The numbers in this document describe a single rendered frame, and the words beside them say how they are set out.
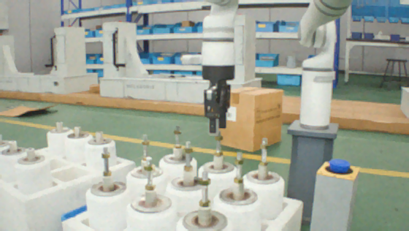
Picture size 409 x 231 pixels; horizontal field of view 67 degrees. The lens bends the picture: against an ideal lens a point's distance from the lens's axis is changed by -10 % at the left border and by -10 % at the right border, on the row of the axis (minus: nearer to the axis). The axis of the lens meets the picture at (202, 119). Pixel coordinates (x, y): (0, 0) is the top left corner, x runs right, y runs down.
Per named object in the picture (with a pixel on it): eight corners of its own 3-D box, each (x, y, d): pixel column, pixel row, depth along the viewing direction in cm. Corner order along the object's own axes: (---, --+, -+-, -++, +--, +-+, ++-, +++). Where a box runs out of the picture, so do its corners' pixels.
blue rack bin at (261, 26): (258, 33, 561) (258, 21, 556) (280, 33, 545) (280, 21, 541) (250, 32, 516) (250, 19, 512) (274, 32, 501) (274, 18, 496)
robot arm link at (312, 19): (312, -24, 76) (350, -22, 75) (295, 24, 102) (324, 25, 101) (316, 9, 74) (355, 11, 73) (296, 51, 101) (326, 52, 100)
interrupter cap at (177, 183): (212, 188, 70) (212, 185, 69) (179, 195, 66) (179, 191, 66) (196, 176, 76) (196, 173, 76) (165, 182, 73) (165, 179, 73)
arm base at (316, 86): (302, 122, 108) (304, 69, 105) (330, 124, 104) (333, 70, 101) (296, 128, 100) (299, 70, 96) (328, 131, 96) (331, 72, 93)
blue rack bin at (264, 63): (257, 65, 570) (258, 52, 565) (280, 66, 555) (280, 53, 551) (250, 66, 525) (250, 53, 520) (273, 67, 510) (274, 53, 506)
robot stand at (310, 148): (288, 202, 118) (295, 119, 112) (329, 207, 112) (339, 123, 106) (280, 220, 105) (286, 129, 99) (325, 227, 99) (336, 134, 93)
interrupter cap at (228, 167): (212, 177, 76) (212, 174, 76) (196, 167, 82) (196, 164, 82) (240, 171, 79) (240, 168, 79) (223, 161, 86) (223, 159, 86)
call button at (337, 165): (330, 167, 63) (331, 157, 63) (350, 170, 61) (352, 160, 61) (326, 173, 60) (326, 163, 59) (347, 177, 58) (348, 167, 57)
